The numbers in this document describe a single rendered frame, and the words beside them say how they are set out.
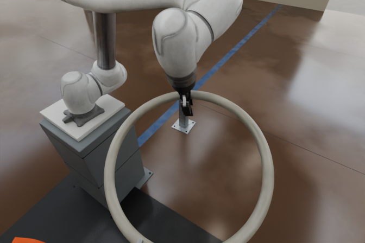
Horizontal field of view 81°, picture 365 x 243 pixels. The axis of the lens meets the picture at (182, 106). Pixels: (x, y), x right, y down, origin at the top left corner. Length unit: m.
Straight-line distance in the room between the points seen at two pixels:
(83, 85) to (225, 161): 1.43
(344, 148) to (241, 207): 1.29
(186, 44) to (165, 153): 1.76
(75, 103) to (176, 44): 0.94
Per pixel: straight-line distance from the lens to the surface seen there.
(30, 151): 2.64
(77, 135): 1.35
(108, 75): 1.30
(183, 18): 0.47
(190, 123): 2.40
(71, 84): 1.27
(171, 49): 0.47
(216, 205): 1.92
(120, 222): 0.66
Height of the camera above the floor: 1.75
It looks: 42 degrees down
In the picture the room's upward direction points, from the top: straight up
